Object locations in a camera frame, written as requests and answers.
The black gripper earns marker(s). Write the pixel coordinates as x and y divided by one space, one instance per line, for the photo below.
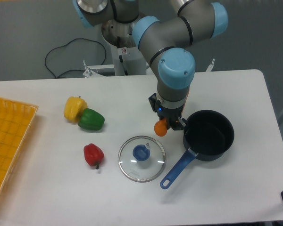
171 110

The orange long bread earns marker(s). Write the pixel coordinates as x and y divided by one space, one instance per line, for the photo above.
160 127

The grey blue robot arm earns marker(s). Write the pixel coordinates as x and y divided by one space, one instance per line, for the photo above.
95 12

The glass lid with blue knob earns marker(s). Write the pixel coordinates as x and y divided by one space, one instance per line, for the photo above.
141 159

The green bell pepper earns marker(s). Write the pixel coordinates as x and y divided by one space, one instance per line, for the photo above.
91 120

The red bell pepper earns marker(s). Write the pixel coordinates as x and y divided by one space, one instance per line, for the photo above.
93 155

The yellow bell pepper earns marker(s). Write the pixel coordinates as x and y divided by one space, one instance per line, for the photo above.
74 108

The yellow plastic basket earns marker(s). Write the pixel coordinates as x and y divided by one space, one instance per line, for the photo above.
15 120

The dark pot with blue handle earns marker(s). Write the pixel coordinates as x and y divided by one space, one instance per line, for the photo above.
207 136

